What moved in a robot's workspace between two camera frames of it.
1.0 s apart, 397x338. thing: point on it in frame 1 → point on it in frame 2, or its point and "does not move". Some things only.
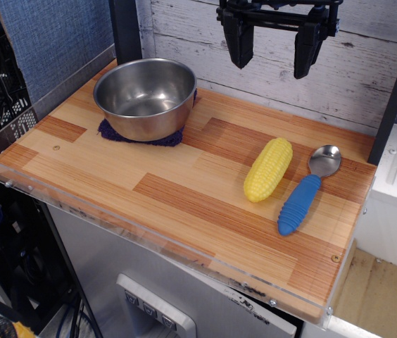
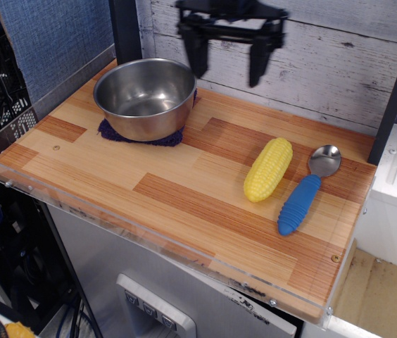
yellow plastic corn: (269, 166) does not move
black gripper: (317, 16) → (196, 20)
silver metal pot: (146, 99) does not move
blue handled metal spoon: (324, 160) does not move
